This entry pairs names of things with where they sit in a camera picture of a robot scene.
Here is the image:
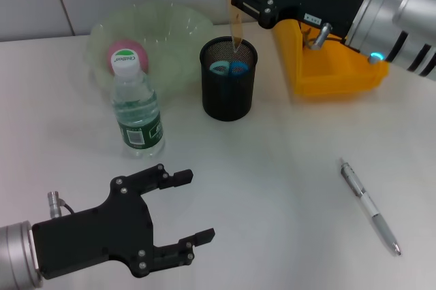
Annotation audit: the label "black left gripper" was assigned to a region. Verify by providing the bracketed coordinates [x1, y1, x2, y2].
[31, 163, 216, 280]

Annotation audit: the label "clear plastic ruler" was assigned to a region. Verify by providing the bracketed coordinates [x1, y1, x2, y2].
[223, 0, 245, 53]

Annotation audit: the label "blue scissors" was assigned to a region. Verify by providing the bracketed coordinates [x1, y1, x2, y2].
[209, 61, 250, 77]

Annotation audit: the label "clear water bottle green label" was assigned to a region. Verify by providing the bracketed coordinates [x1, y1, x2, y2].
[109, 48, 166, 160]

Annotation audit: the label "pink peach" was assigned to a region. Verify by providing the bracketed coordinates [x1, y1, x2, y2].
[106, 39, 150, 76]

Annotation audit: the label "translucent green plastic fruit plate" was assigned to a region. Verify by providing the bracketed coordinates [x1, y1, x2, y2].
[84, 1, 214, 101]

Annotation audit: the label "black mesh pen holder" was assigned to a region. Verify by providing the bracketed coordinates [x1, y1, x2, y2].
[199, 36, 259, 123]

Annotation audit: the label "silver white pen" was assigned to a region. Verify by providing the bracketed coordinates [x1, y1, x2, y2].
[339, 158, 403, 257]

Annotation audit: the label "yellow plastic bin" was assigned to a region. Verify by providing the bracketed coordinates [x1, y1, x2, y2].
[272, 0, 390, 97]

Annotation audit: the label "right wrist cable with plug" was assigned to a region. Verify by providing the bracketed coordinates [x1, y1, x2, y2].
[305, 22, 362, 55]

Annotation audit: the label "wrist cable with plug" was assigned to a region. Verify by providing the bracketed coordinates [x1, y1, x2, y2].
[46, 191, 75, 219]
[305, 22, 362, 55]

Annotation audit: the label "left wrist cable with plug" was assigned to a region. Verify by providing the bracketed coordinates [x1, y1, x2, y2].
[46, 191, 75, 219]

